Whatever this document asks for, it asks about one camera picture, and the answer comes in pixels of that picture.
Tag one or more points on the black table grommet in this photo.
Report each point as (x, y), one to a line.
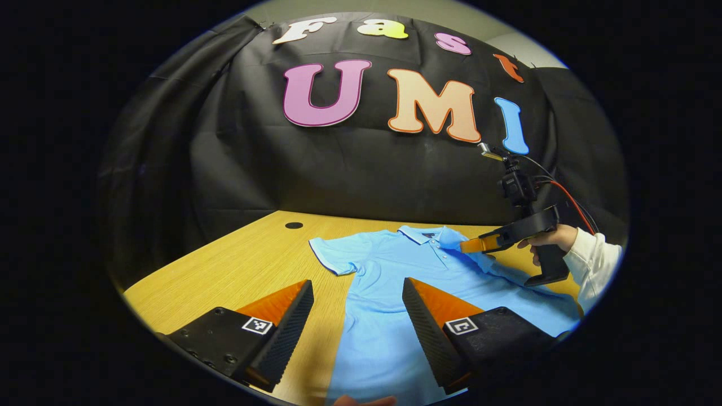
(294, 225)

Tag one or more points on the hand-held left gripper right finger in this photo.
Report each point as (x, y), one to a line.
(426, 332)

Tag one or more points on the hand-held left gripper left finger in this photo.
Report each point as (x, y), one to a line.
(293, 332)

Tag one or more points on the light blue T-shirt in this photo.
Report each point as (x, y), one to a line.
(389, 270)

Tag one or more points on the black backdrop cloth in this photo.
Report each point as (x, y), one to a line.
(338, 180)

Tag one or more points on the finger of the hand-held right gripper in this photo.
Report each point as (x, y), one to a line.
(479, 244)

